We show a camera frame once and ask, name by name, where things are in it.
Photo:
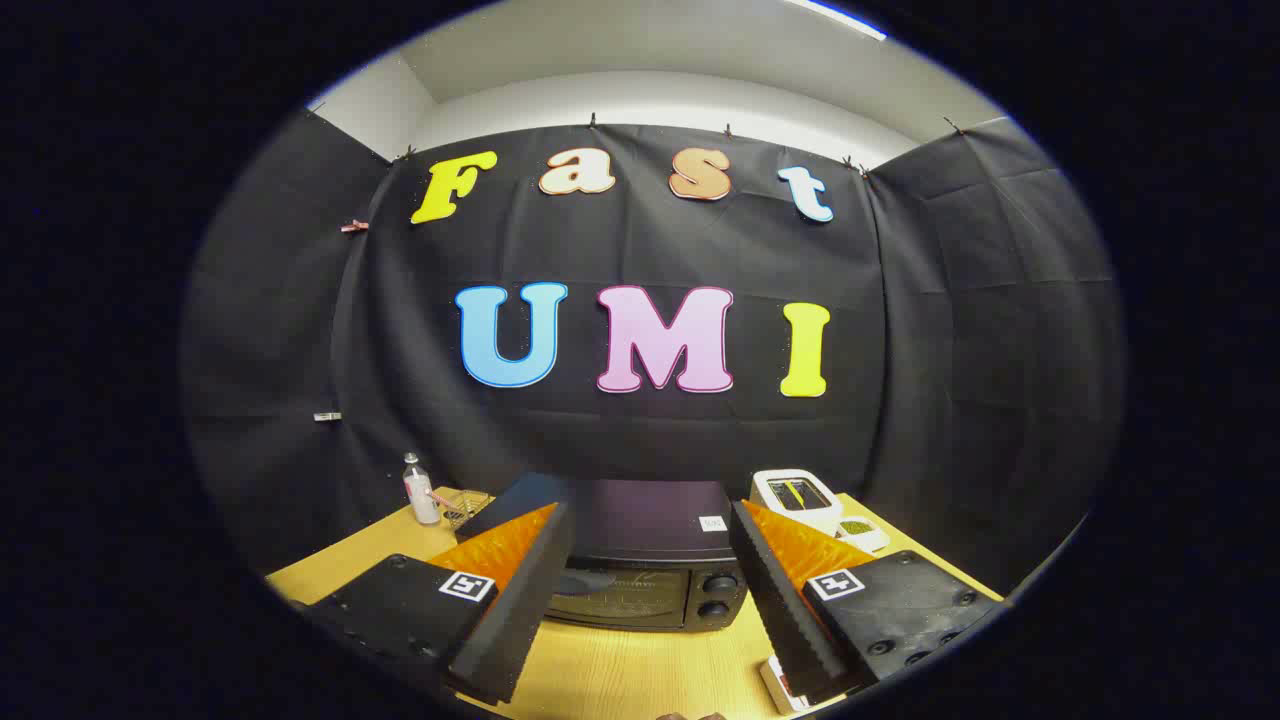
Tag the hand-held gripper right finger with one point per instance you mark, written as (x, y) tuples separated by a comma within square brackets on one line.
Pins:
[(790, 620)]

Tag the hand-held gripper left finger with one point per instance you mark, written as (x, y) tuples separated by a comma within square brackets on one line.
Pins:
[(520, 620)]

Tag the black toaster oven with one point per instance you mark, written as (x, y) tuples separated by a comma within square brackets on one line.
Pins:
[(650, 520)]

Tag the white pop-up toaster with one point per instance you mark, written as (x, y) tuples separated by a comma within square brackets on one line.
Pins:
[(812, 518)]

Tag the white ribbed tray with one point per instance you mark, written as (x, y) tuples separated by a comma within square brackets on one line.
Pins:
[(775, 688)]

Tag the white divided dish of beans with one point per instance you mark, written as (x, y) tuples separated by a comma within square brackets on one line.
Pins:
[(860, 531)]

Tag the pink striped straw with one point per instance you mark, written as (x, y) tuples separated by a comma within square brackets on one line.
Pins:
[(442, 498)]

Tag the small clear plastic bottle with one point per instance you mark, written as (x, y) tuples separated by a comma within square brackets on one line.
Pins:
[(421, 497)]

